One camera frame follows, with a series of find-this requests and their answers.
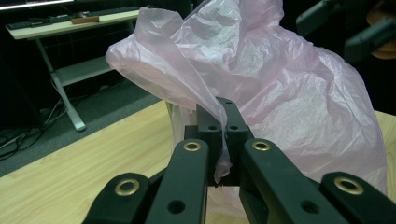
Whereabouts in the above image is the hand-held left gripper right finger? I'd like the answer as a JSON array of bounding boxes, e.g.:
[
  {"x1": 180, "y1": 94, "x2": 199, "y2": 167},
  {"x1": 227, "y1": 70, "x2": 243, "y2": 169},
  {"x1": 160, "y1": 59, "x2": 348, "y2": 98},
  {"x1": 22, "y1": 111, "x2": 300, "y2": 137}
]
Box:
[{"x1": 217, "y1": 96, "x2": 255, "y2": 188}]

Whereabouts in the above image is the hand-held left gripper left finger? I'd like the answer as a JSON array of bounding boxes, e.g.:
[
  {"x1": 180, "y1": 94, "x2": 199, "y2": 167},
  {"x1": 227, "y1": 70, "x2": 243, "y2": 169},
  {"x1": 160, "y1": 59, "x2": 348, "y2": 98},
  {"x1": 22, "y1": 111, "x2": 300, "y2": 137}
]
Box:
[{"x1": 184, "y1": 104, "x2": 226, "y2": 188}]

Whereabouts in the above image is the pink plastic bag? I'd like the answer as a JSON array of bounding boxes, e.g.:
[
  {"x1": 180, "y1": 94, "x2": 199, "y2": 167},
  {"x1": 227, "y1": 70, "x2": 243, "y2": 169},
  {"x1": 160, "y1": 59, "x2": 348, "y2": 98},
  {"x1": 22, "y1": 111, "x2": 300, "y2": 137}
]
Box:
[{"x1": 105, "y1": 0, "x2": 389, "y2": 219}]

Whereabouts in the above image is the white desk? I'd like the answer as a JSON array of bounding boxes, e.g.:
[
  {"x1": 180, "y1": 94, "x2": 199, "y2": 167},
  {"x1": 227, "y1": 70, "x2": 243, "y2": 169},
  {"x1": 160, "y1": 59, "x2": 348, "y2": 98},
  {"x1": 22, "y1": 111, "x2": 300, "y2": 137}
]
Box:
[{"x1": 5, "y1": 8, "x2": 141, "y2": 133}]

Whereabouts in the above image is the long black keyboard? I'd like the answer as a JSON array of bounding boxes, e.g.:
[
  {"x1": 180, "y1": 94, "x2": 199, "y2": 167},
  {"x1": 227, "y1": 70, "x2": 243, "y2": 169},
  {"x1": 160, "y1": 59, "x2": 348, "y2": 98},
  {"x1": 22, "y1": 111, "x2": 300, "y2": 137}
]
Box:
[{"x1": 87, "y1": 6, "x2": 141, "y2": 18}]

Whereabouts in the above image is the brown block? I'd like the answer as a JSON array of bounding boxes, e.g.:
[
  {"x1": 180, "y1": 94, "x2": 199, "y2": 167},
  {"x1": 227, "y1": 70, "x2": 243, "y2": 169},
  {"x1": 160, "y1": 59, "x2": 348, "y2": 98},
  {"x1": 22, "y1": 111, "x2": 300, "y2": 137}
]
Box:
[{"x1": 70, "y1": 15, "x2": 101, "y2": 25}]

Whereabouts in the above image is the bundle of black cables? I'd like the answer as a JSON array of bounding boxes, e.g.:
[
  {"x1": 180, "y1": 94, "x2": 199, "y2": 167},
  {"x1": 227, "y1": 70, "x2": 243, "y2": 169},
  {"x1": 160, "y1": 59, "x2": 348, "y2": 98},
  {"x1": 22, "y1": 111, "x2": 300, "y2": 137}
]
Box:
[{"x1": 0, "y1": 90, "x2": 80, "y2": 161}]

